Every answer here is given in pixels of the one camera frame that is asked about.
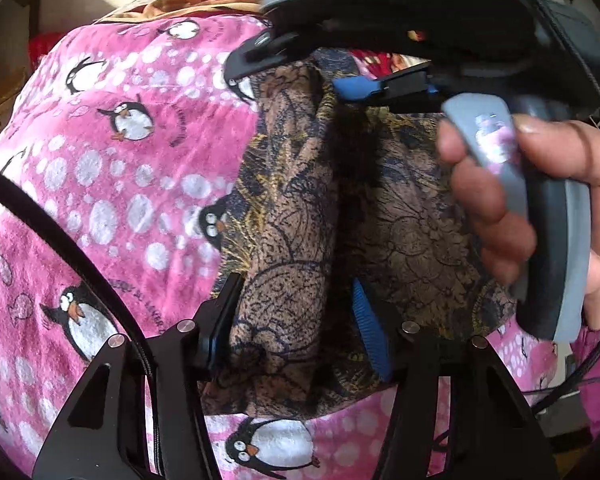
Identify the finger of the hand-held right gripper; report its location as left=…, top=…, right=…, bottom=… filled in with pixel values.
left=331, top=66, right=433, bottom=108
left=224, top=29, right=313, bottom=82

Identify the dark wooden cabinet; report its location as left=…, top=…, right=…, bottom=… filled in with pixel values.
left=0, top=0, right=48, bottom=143

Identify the pink penguin blanket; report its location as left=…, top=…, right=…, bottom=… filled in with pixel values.
left=0, top=12, right=600, bottom=480

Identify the brown patterned cloth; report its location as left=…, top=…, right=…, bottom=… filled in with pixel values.
left=200, top=47, right=520, bottom=418

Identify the person's right hand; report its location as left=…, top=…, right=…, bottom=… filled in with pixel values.
left=436, top=112, right=600, bottom=332

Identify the red bundle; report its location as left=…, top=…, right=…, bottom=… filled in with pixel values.
left=27, top=31, right=67, bottom=65

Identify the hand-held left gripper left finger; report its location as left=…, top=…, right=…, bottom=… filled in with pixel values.
left=30, top=272, right=244, bottom=480

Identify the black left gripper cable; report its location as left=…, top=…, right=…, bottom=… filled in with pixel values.
left=0, top=161, right=164, bottom=480

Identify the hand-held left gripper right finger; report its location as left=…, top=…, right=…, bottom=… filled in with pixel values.
left=351, top=279, right=562, bottom=480

